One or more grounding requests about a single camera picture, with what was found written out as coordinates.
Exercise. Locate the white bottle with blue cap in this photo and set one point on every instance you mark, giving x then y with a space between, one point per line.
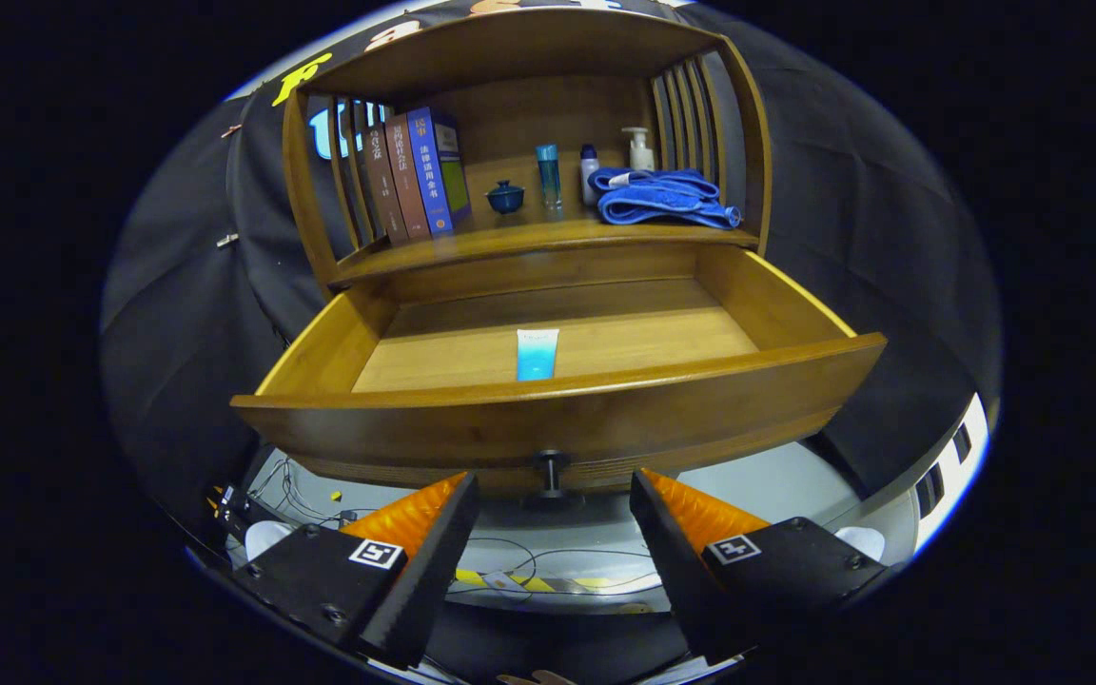
589 176

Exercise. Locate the white pump bottle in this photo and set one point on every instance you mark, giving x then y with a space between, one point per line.
640 154

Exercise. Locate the reddish brown book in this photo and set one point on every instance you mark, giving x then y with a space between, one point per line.
407 176

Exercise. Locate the folded blue towel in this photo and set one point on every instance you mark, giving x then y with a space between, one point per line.
662 200

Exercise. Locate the wooden cabinet with shelf top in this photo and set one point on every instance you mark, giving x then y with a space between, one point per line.
548 105

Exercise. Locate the white rounded object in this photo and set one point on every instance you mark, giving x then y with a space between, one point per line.
862 542
267 539

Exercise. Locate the wooden drawer with dark knob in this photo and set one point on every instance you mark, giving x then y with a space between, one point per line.
557 428

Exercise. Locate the wooden countertop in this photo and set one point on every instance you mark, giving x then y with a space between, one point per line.
548 225

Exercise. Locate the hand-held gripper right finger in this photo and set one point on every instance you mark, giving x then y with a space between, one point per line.
676 571

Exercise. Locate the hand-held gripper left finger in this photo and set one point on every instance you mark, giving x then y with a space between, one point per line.
424 580

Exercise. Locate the yellow and black floor tape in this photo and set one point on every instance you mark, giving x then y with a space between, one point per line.
472 577

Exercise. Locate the white panel with dark slots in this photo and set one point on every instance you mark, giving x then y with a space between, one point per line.
962 457

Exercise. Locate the light blue cosmetic tube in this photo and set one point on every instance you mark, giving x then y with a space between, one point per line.
538 360

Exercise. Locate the dark brown book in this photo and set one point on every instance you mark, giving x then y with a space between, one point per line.
381 181

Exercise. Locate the dark blue lidded teacup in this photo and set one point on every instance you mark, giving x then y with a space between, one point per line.
505 198

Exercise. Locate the clear bottle with teal cap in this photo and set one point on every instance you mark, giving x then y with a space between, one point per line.
549 176

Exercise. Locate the thick blue book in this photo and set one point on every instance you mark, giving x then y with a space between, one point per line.
434 171

